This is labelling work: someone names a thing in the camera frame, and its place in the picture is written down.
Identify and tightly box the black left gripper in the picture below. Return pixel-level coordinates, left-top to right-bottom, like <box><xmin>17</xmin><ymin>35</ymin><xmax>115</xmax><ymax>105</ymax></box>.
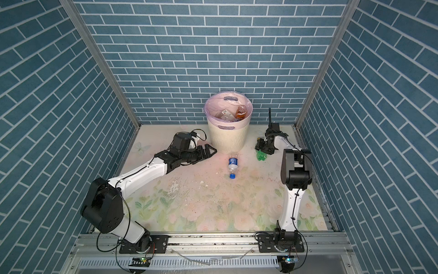
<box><xmin>178</xmin><ymin>143</ymin><xmax>217</xmax><ymax>163</ymax></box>

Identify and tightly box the green soda bottle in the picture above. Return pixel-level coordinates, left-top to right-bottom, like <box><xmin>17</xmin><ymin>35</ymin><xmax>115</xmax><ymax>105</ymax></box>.
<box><xmin>256</xmin><ymin>150</ymin><xmax>268</xmax><ymax>161</ymax></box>

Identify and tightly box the white bin with pink liner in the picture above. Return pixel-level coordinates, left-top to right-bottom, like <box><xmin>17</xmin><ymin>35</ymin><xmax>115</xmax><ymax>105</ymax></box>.
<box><xmin>204</xmin><ymin>91</ymin><xmax>253</xmax><ymax>154</ymax></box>

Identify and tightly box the clear bottle blue cap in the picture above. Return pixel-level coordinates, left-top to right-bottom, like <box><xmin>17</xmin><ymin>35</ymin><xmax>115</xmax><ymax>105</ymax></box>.
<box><xmin>228</xmin><ymin>153</ymin><xmax>238</xmax><ymax>179</ymax></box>

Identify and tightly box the brown drink bottle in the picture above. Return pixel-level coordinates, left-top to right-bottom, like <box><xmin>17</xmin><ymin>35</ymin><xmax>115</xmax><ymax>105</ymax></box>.
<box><xmin>235</xmin><ymin>105</ymin><xmax>248</xmax><ymax>121</ymax></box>

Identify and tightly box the water bottle blue label white cap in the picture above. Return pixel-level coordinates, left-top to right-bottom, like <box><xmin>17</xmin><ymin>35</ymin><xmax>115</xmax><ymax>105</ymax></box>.
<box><xmin>218</xmin><ymin>109</ymin><xmax>236</xmax><ymax>122</ymax></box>

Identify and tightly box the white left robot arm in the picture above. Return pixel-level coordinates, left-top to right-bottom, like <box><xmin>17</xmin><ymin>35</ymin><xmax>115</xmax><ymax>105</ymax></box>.
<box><xmin>81</xmin><ymin>130</ymin><xmax>217</xmax><ymax>253</ymax></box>

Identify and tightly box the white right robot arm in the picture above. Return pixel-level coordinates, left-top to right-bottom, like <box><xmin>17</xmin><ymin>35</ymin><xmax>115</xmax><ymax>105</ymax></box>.
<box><xmin>255</xmin><ymin>123</ymin><xmax>313</xmax><ymax>231</ymax></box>

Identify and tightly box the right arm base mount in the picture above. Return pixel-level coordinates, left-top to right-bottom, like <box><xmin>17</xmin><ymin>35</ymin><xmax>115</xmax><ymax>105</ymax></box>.
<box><xmin>254</xmin><ymin>232</ymin><xmax>305</xmax><ymax>253</ymax></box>

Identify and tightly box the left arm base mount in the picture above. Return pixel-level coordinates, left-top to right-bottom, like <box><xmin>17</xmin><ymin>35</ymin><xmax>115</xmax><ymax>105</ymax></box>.
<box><xmin>120</xmin><ymin>235</ymin><xmax>169</xmax><ymax>254</ymax></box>

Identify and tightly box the aluminium front rail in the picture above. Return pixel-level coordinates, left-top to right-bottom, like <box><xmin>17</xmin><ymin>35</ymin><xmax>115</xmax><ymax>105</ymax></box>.
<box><xmin>68</xmin><ymin>231</ymin><xmax>354</xmax><ymax>260</ymax></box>

